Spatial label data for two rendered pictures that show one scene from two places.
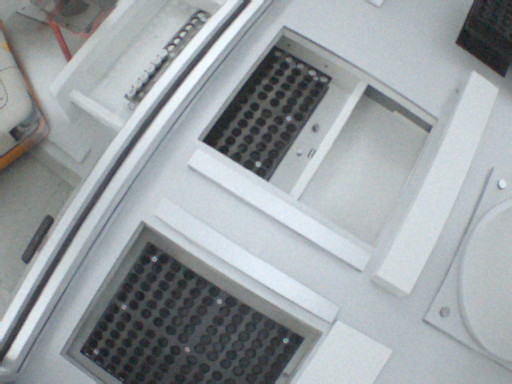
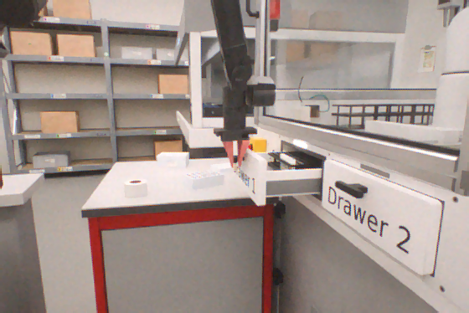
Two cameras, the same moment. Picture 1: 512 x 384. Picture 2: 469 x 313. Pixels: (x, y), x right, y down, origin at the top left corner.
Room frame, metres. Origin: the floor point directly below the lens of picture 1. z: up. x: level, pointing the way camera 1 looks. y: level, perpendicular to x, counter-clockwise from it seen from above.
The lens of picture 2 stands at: (-0.26, 0.73, 1.07)
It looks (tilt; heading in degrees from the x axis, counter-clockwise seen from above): 12 degrees down; 327
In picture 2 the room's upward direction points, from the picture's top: straight up
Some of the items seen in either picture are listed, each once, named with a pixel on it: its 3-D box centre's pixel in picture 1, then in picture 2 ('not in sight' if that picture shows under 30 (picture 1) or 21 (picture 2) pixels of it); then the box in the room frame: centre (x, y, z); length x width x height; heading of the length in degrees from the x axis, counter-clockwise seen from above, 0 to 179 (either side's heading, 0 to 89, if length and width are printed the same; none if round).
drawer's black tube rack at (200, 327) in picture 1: (189, 349); not in sight; (-0.01, 0.04, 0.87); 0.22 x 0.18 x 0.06; 69
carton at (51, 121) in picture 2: not in sight; (60, 121); (4.48, 0.34, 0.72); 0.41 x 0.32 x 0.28; 75
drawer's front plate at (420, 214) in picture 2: not in sight; (366, 204); (0.06, 0.23, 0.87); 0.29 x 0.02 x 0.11; 159
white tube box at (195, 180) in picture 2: not in sight; (203, 179); (0.68, 0.24, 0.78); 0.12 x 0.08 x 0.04; 90
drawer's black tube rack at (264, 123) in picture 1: (227, 94); (314, 166); (0.33, 0.06, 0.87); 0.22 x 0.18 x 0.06; 69
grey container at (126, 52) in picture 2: not in sight; (136, 55); (4.20, -0.63, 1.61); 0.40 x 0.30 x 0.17; 75
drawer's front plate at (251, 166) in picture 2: not in sight; (246, 169); (0.41, 0.25, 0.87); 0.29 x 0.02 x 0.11; 159
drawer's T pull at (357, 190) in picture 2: not in sight; (354, 188); (0.07, 0.26, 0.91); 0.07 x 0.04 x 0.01; 159
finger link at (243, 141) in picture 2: not in sight; (234, 149); (0.39, 0.30, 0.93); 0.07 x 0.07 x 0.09; 68
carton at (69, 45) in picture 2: not in sight; (78, 48); (4.40, 0.06, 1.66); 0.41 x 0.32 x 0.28; 75
